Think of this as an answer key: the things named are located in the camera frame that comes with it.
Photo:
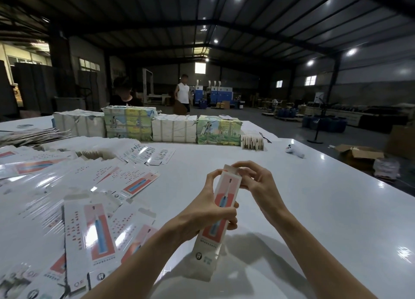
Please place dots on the person's right hand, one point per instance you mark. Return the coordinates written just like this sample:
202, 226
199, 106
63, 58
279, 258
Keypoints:
262, 192

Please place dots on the person's left hand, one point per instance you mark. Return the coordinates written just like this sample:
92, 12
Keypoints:
201, 214

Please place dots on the toothbrush carton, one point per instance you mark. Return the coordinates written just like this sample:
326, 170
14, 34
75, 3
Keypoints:
209, 247

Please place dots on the pile of carton blanks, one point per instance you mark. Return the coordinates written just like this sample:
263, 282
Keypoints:
71, 205

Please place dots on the person's right forearm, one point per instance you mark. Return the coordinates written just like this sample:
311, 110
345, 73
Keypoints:
318, 260

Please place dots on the person's left forearm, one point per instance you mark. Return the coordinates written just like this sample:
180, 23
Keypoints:
139, 266

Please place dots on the small beige card stack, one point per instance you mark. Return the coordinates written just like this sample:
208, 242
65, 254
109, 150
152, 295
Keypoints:
252, 143

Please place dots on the small white object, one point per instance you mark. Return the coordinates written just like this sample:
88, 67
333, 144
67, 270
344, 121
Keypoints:
295, 151

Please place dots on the small black tool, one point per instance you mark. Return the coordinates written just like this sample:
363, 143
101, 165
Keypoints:
266, 138

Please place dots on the green printed carton bundle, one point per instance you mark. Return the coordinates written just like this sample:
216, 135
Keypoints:
219, 131

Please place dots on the row of white cartons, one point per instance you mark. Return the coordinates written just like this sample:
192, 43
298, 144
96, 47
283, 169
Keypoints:
175, 129
78, 124

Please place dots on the black floor stand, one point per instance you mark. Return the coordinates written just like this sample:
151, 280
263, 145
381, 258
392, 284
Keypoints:
322, 124

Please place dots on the blue bins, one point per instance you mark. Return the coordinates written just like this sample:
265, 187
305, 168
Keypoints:
324, 124

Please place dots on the open cardboard box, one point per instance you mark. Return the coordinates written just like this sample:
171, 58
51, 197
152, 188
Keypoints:
360, 157

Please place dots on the blue machine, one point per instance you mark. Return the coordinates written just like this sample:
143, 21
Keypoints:
217, 96

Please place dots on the green yellow carton bundle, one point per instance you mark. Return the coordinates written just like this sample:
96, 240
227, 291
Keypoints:
129, 124

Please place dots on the white plastic bags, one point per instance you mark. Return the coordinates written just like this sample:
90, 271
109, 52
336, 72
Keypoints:
386, 169

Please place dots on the square bright window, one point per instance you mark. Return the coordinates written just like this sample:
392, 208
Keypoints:
200, 68

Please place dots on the tall cardboard box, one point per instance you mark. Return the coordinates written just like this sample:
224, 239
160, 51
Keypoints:
402, 142

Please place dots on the grey crate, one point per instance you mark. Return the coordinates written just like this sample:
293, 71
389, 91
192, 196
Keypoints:
70, 104

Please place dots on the pile of grey flat sheets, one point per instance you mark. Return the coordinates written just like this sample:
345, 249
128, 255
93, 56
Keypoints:
32, 137

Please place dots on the dark grey cabinet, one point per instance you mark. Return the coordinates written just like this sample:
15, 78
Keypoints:
34, 88

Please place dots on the small wall window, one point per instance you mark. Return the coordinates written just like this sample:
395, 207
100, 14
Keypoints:
279, 83

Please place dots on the double wall window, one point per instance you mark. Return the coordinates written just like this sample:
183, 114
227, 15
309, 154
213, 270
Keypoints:
310, 80

